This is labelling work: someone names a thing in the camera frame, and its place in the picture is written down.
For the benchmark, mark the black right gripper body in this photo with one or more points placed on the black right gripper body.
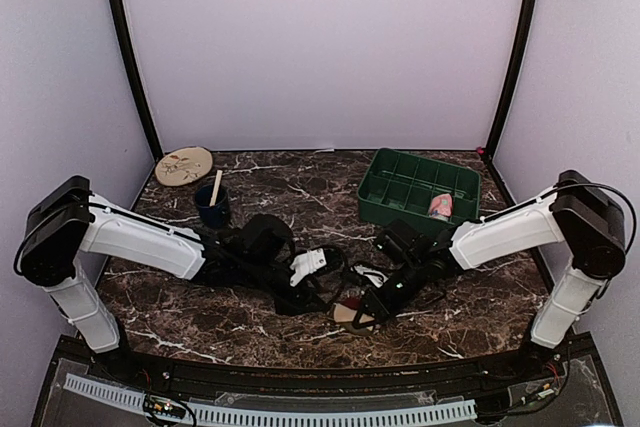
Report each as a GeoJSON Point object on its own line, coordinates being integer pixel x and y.
{"type": "Point", "coordinates": [412, 284]}

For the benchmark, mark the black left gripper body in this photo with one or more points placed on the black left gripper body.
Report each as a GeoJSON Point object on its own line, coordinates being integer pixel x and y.
{"type": "Point", "coordinates": [256, 273]}

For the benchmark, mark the pink patterned sock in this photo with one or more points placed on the pink patterned sock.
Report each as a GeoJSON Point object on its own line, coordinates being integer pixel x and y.
{"type": "Point", "coordinates": [441, 207]}

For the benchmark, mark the green compartment tray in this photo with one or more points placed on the green compartment tray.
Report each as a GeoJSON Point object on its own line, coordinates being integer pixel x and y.
{"type": "Point", "coordinates": [400, 185]}

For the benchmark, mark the beige striped sock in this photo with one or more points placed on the beige striped sock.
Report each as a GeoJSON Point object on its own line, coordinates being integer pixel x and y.
{"type": "Point", "coordinates": [343, 314]}

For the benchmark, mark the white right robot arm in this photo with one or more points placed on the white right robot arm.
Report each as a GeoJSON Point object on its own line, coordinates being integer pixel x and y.
{"type": "Point", "coordinates": [587, 218]}

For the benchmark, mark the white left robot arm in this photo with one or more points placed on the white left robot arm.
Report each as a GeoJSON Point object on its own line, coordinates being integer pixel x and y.
{"type": "Point", "coordinates": [72, 219]}

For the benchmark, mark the dark blue mug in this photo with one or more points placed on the dark blue mug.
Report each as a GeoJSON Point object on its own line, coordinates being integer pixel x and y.
{"type": "Point", "coordinates": [218, 215]}

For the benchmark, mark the wooden stick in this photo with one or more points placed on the wooden stick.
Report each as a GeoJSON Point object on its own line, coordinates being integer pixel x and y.
{"type": "Point", "coordinates": [215, 188]}

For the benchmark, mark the beige embroidered round coaster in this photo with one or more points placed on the beige embroidered round coaster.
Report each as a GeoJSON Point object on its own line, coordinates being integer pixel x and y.
{"type": "Point", "coordinates": [183, 166]}

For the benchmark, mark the black front rail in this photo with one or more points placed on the black front rail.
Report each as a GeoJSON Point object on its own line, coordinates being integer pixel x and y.
{"type": "Point", "coordinates": [205, 379]}

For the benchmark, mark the white slotted cable duct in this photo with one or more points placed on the white slotted cable duct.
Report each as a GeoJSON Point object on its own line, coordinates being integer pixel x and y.
{"type": "Point", "coordinates": [234, 409]}

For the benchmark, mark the right black frame post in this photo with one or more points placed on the right black frame post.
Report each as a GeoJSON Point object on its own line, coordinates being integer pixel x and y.
{"type": "Point", "coordinates": [516, 58]}

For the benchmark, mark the black frame post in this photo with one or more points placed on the black frame post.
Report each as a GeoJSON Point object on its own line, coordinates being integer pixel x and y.
{"type": "Point", "coordinates": [128, 56]}
{"type": "Point", "coordinates": [516, 58]}

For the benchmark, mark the left black frame post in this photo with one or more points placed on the left black frame post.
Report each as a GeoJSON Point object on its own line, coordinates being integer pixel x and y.
{"type": "Point", "coordinates": [128, 56]}

